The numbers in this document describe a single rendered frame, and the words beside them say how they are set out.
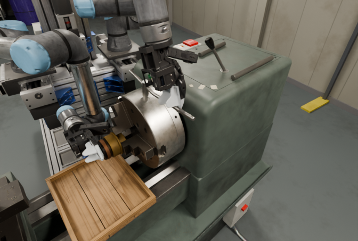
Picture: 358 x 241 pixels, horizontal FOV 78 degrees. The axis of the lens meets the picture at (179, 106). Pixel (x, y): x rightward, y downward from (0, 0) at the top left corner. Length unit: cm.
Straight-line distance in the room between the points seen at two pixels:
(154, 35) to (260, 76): 54
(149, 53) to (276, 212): 172
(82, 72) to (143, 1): 53
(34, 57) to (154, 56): 44
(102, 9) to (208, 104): 42
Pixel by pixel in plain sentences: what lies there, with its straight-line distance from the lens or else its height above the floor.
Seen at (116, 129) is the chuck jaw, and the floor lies 113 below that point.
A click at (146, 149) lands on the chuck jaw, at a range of 79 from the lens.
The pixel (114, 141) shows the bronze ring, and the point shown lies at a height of 111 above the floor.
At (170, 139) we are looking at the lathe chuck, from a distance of 80.
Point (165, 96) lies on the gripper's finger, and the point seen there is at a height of 133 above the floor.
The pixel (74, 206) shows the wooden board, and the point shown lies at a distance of 100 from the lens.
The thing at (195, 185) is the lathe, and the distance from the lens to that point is 105.
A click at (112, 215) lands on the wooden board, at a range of 94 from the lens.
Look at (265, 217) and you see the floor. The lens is 200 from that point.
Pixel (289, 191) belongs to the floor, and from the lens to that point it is 221.
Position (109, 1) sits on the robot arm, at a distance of 65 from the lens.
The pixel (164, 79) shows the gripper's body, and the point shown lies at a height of 141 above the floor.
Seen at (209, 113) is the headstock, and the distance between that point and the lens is 76.
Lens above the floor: 169
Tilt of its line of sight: 37 degrees down
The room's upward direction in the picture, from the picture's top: straight up
